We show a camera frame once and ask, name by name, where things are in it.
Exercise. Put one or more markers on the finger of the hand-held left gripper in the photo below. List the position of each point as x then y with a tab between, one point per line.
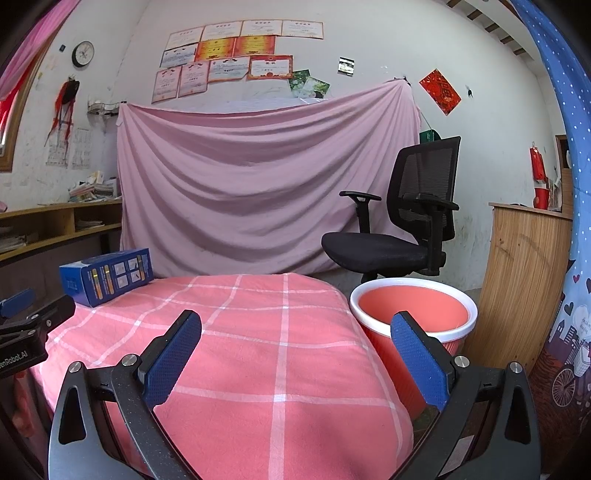
16	302
51	311

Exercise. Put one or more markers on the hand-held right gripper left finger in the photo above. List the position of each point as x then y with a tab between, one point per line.
171	364

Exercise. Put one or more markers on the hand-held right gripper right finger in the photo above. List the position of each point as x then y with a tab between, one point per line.
418	364

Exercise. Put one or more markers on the red bin with white rim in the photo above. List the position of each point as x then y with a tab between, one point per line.
406	300

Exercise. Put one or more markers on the blue cardboard box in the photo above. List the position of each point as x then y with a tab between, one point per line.
115	274

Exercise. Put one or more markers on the pink checked tablecloth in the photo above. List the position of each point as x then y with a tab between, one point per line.
277	360

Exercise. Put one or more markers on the black office chair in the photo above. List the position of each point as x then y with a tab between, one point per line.
374	251

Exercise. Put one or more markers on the stack of books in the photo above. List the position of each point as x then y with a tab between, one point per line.
94	189

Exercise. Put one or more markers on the wooden cabinet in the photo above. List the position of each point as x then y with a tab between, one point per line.
521	277

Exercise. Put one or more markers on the pink hanging cloth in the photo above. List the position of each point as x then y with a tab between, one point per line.
254	184

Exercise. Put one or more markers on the red cup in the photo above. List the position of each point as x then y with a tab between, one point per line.
541	197

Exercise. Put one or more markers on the green sign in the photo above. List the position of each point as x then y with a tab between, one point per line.
427	136

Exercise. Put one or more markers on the red hanging lantern ornament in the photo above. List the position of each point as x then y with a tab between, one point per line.
538	166

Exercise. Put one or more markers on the red pink window curtain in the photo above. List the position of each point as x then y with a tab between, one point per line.
32	41

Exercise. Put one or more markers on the green landscape photo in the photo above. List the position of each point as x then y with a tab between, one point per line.
296	78
318	87

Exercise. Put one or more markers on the small black white picture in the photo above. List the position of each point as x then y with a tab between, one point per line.
346	65

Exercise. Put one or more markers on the blue printed curtain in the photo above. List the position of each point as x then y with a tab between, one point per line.
563	69

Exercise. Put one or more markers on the wooden wall shelf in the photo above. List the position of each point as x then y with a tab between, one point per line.
51	210

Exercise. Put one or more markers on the wooden window frame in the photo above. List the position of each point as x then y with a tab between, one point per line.
11	138

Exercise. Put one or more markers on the paper wall calendar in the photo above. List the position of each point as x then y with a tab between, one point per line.
81	150

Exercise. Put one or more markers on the red tassel wall ornament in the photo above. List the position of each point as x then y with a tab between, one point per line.
69	92

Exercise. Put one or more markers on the wooden door frame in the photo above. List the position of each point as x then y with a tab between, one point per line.
559	161

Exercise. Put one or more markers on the round wall clock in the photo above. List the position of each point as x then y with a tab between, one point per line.
83	54

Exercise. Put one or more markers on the red diamond wall poster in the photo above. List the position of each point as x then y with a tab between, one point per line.
440	92

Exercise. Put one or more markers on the group of wall certificates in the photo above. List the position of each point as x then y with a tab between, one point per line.
226	55

